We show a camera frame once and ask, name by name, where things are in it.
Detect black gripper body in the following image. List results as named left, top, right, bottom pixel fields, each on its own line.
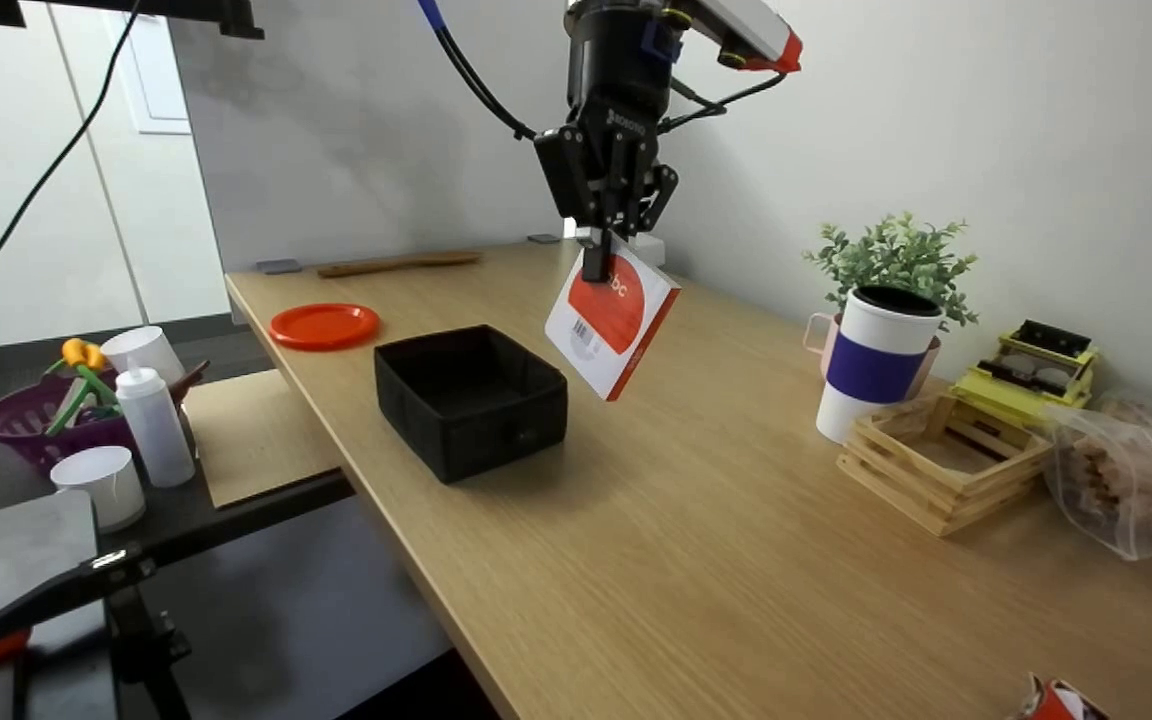
left=558, top=0, right=676, bottom=165

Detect red and white card box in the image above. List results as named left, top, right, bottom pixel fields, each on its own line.
left=539, top=238, right=683, bottom=404

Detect black fabric storage box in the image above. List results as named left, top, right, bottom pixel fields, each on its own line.
left=370, top=322, right=570, bottom=486

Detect green plant in pink pot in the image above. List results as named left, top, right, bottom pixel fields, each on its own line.
left=807, top=212, right=980, bottom=365

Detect white cup with purple sleeve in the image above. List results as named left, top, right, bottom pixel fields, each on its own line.
left=810, top=285, right=944, bottom=446

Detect orange round plate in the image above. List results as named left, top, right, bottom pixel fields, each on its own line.
left=265, top=300, right=388, bottom=356

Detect stacked wooden slat trays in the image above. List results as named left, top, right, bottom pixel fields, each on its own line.
left=833, top=388, right=1054, bottom=542

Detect light wooden board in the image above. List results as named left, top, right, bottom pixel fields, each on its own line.
left=176, top=369, right=348, bottom=512

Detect yellow and black toy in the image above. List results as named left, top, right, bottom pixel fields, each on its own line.
left=949, top=315, right=1101, bottom=436

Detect white mug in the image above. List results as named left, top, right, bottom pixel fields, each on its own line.
left=100, top=322, right=190, bottom=391

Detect white squeeze bottle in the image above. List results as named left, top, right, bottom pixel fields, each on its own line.
left=113, top=365, right=200, bottom=491

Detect yellow and green toy vegetable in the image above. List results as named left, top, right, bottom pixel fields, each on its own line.
left=44, top=335, right=123, bottom=436

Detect clear plastic snack bag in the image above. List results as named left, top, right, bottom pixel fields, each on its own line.
left=1038, top=395, right=1152, bottom=563

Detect white upturned cup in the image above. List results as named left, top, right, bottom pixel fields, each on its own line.
left=48, top=444, right=151, bottom=536

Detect purple plastic basket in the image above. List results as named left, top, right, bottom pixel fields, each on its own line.
left=0, top=371, right=139, bottom=477

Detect red snack packet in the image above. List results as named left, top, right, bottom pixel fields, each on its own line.
left=1017, top=672, right=1113, bottom=720

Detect grey flat pad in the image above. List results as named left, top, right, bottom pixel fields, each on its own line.
left=0, top=486, right=109, bottom=645

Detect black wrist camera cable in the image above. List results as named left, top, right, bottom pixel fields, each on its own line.
left=665, top=64, right=793, bottom=141

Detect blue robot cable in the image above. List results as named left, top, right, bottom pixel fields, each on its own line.
left=416, top=0, right=544, bottom=143

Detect black overhead mount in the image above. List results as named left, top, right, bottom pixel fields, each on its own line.
left=0, top=0, right=266, bottom=40

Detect black hanging cable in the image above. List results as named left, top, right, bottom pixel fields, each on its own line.
left=0, top=0, right=148, bottom=322

